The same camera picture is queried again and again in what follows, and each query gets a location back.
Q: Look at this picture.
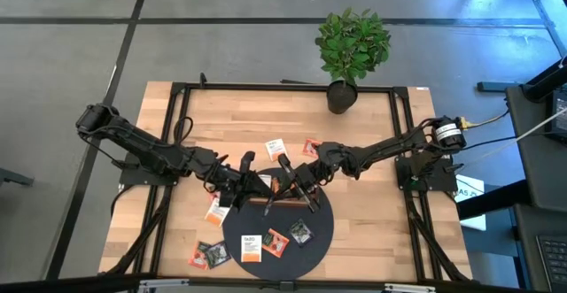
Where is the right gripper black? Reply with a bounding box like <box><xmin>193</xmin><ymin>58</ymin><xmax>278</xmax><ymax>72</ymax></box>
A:
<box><xmin>264</xmin><ymin>142</ymin><xmax>353</xmax><ymax>217</ymax></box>

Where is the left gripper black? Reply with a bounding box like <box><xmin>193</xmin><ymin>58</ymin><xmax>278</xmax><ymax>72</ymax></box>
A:
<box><xmin>206</xmin><ymin>150</ymin><xmax>276</xmax><ymax>210</ymax></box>

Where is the dark blackcurrant tea packet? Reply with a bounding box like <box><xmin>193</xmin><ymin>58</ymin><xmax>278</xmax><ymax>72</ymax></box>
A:
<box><xmin>204</xmin><ymin>241</ymin><xmax>232</xmax><ymax>270</ymax></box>
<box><xmin>289</xmin><ymin>220</ymin><xmax>315</xmax><ymax>247</ymax></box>

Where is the green plant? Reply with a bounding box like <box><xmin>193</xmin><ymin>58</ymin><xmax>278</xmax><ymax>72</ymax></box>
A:
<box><xmin>315</xmin><ymin>8</ymin><xmax>392</xmax><ymax>115</ymax></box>

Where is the wooden three-compartment tea tray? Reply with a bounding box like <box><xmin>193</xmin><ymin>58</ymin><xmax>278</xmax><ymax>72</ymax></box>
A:
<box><xmin>247</xmin><ymin>173</ymin><xmax>319</xmax><ymax>208</ymax></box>

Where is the round dark woven placemat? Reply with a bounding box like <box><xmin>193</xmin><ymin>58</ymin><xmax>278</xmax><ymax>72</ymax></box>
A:
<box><xmin>221</xmin><ymin>166</ymin><xmax>335</xmax><ymax>281</ymax></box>

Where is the white printed sign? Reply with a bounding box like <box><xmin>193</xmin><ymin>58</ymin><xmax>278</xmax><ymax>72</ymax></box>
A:
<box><xmin>454</xmin><ymin>173</ymin><xmax>487</xmax><ymax>232</ymax></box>

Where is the black bar with silver brackets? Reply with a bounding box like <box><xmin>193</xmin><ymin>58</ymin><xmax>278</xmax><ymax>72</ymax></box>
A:
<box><xmin>0</xmin><ymin>273</ymin><xmax>567</xmax><ymax>293</ymax></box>

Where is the black desk leg beam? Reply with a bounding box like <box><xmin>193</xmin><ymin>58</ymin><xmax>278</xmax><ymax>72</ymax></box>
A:
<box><xmin>455</xmin><ymin>180</ymin><xmax>532</xmax><ymax>221</ymax></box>

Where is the grey furniture foot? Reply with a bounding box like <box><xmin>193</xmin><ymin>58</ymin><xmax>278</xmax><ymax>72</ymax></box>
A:
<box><xmin>0</xmin><ymin>167</ymin><xmax>35</xmax><ymax>189</ymax></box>

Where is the grey-blue floor foot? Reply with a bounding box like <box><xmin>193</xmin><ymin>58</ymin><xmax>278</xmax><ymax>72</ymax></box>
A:
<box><xmin>477</xmin><ymin>81</ymin><xmax>519</xmax><ymax>94</ymax></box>

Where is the dark grey desk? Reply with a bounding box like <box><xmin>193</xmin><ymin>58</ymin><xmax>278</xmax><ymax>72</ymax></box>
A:
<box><xmin>512</xmin><ymin>204</ymin><xmax>567</xmax><ymax>293</ymax></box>
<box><xmin>504</xmin><ymin>84</ymin><xmax>567</xmax><ymax>214</ymax></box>

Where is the black keyboard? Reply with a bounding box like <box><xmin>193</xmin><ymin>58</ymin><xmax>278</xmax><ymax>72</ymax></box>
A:
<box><xmin>535</xmin><ymin>234</ymin><xmax>567</xmax><ymax>292</ymax></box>

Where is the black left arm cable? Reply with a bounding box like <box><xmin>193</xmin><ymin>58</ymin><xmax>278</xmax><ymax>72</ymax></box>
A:
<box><xmin>174</xmin><ymin>115</ymin><xmax>194</xmax><ymax>146</ymax></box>

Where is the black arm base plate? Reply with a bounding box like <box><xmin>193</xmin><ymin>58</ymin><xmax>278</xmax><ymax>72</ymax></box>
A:
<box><xmin>118</xmin><ymin>150</ymin><xmax>182</xmax><ymax>187</ymax></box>
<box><xmin>395</xmin><ymin>155</ymin><xmax>460</xmax><ymax>193</ymax></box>

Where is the black floor cable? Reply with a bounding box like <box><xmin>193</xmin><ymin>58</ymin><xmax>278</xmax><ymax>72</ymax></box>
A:
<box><xmin>464</xmin><ymin>135</ymin><xmax>519</xmax><ymax>152</ymax></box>

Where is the white cable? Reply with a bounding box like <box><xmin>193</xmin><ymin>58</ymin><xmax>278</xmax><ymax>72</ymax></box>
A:
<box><xmin>516</xmin><ymin>105</ymin><xmax>567</xmax><ymax>143</ymax></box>

